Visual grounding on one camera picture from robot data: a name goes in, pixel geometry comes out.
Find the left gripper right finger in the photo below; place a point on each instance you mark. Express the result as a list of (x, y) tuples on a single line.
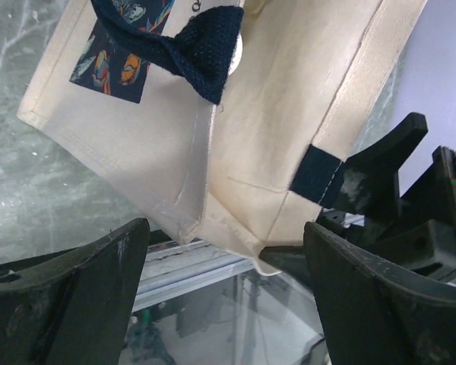
[(375, 312)]

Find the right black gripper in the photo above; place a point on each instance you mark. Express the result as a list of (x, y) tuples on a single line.
[(417, 229)]

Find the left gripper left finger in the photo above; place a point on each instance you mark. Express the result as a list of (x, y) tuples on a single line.
[(73, 306)]

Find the beige canvas tote bag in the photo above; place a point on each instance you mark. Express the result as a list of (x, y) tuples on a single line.
[(228, 121)]

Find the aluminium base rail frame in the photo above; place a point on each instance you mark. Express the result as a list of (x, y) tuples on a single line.
[(172, 272)]

